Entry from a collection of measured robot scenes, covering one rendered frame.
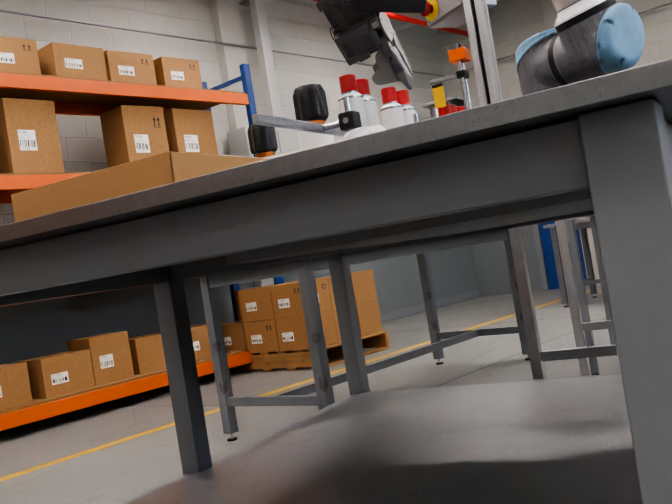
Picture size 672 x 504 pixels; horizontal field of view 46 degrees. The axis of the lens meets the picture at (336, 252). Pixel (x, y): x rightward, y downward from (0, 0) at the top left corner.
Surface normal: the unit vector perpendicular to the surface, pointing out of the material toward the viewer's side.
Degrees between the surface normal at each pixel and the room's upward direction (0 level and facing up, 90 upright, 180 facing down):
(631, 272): 90
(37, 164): 90
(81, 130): 90
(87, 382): 90
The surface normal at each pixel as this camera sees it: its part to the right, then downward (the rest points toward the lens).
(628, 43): 0.55, -0.02
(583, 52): -0.74, 0.45
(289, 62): 0.75, -0.13
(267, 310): -0.64, 0.09
